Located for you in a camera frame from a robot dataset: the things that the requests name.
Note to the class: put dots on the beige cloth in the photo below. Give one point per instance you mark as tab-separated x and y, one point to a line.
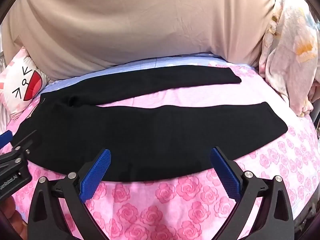
140	22

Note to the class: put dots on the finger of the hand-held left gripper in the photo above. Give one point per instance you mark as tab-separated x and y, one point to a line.
23	141
5	138

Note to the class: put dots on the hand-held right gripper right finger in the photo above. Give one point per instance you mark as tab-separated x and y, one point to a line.
225	173

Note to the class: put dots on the pink rose bedsheet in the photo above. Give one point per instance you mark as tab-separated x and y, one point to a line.
155	205

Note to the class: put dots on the pale floral quilt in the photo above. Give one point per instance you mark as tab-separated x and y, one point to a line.
292	55

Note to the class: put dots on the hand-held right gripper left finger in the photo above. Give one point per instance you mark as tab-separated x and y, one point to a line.
96	173

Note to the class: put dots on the black pants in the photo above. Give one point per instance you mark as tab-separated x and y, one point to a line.
150	135

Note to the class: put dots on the white cat cushion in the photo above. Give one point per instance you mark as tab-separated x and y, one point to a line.
22	82

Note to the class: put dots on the person's left hand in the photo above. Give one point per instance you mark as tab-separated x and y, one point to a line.
15	217

